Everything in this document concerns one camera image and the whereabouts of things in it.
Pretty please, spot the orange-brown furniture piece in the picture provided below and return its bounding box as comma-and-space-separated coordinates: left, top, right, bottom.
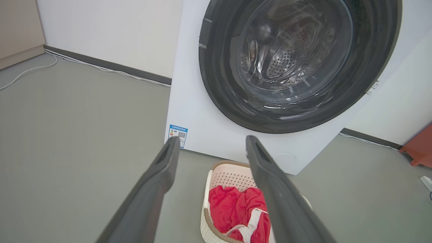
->
399, 123, 432, 168

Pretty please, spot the blue energy label sticker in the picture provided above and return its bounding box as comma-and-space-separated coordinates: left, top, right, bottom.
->
168, 124, 188, 149

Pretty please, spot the beige cabinet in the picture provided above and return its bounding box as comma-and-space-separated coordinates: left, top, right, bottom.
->
0, 0, 46, 71

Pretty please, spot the round black glass washer door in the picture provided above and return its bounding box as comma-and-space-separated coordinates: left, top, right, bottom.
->
198, 0, 403, 134

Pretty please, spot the small white floor object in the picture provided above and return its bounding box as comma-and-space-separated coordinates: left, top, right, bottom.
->
420, 175, 432, 193

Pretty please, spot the white front-load washing machine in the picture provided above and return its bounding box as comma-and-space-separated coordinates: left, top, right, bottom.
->
164, 0, 432, 175

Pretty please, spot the round white filter cover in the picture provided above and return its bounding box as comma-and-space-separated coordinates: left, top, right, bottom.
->
273, 153, 297, 174

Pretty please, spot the black washer door handle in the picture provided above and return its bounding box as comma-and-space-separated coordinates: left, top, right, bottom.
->
199, 16, 212, 50

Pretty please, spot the cream perforated laundry basket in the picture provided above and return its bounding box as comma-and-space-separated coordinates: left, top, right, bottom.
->
200, 161, 313, 243

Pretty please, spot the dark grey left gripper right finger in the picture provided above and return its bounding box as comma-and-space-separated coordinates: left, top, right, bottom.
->
245, 135, 338, 243

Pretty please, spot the red garment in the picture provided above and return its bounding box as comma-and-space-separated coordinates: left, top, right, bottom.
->
208, 185, 271, 242

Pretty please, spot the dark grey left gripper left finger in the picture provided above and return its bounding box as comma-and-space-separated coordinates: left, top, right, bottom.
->
96, 136, 181, 243

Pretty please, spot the white floor cable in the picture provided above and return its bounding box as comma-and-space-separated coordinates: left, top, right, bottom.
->
0, 49, 172, 91
339, 133, 399, 150

